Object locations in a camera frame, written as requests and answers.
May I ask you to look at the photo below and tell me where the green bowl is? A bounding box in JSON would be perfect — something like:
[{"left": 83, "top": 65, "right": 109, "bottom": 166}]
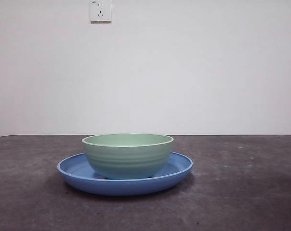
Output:
[{"left": 81, "top": 133, "right": 174, "bottom": 180}]

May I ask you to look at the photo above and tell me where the blue plate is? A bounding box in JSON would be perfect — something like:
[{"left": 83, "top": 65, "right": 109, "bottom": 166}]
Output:
[{"left": 57, "top": 151, "right": 193, "bottom": 196}]

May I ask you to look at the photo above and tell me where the white wall socket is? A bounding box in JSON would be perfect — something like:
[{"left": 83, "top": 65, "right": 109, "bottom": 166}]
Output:
[{"left": 90, "top": 0, "right": 112, "bottom": 24}]

